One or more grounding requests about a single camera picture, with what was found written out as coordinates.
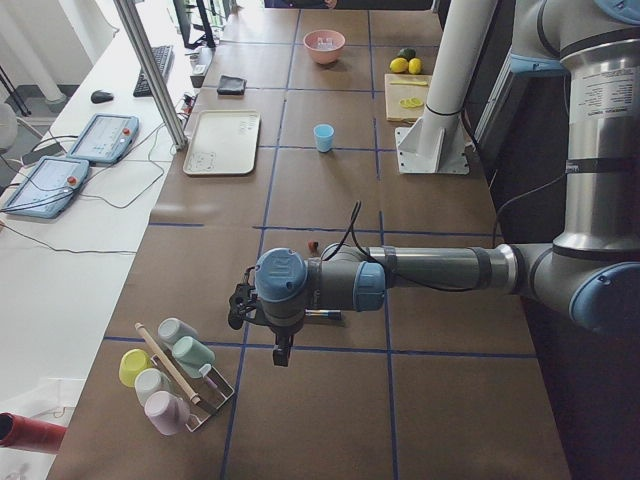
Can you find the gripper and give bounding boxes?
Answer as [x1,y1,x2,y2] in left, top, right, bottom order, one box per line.
[228,267,305,367]

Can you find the clear ice cubes pile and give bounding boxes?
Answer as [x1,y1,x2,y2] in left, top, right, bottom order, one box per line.
[315,37,335,51]

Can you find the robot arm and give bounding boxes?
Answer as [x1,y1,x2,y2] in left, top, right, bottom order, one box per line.
[228,1,639,366]

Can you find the metal cup rack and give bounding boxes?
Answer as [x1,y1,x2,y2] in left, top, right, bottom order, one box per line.
[151,352,235,433]

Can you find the green cup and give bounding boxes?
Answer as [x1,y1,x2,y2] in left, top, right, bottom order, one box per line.
[171,336,215,378]

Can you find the grey-white cup upper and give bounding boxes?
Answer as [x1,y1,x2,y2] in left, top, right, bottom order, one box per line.
[157,317,199,349]

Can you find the pink cup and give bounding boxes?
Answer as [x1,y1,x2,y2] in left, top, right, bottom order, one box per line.
[144,391,190,436]

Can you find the white cup lower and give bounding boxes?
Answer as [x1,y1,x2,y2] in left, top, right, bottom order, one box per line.
[134,368,173,407]

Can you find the yellow cup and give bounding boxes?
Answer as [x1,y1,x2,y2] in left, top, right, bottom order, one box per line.
[118,349,152,388]

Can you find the blue plastic cup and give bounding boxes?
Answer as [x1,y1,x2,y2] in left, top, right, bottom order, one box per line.
[313,124,335,153]

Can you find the steel muddler black tip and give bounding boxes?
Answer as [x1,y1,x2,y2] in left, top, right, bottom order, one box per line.
[305,309,342,321]

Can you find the cream bear tray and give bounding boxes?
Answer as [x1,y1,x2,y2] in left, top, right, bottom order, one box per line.
[183,110,261,176]

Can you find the grey folded cloth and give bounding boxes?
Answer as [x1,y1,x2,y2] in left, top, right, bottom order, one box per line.
[216,75,247,96]

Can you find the red cylinder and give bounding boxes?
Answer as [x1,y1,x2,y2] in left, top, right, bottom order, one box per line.
[1,412,67,454]

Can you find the blue teach pendant far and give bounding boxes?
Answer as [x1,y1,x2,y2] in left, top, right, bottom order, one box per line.
[67,114,140,164]

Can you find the blue teach pendant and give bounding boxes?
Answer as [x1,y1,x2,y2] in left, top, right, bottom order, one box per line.
[1,156,90,219]
[67,114,140,164]

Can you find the lemon slices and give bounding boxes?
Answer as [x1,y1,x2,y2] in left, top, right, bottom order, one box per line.
[399,97,424,109]

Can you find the blue teach pendant near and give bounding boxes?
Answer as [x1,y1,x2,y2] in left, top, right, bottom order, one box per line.
[1,156,90,219]

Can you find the bamboo cutting board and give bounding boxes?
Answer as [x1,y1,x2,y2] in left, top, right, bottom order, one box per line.
[384,74,431,122]

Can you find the yellow plastic knife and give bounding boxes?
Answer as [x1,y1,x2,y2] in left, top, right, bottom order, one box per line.
[389,80,430,87]

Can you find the pink bowl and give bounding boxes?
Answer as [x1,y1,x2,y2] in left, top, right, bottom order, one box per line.
[303,30,346,65]

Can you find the yellow lemon near avocado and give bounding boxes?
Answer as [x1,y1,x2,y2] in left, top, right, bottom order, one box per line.
[389,57,409,74]

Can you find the black computer mouse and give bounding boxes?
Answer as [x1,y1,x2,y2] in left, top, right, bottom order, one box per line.
[90,90,114,104]

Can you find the yellow lemon outer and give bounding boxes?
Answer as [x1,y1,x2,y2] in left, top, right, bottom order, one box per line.
[407,57,422,75]

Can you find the black keyboard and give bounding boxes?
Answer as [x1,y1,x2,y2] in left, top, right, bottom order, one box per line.
[132,44,175,98]

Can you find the green avocado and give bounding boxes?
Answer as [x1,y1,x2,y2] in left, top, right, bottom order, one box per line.
[397,47,416,61]

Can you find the black monitor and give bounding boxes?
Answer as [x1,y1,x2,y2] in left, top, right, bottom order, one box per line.
[173,0,217,50]

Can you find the white pole mount base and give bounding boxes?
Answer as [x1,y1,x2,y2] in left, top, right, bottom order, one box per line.
[395,0,498,175]

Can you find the aluminium frame post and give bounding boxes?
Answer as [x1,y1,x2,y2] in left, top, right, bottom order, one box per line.
[114,0,188,151]

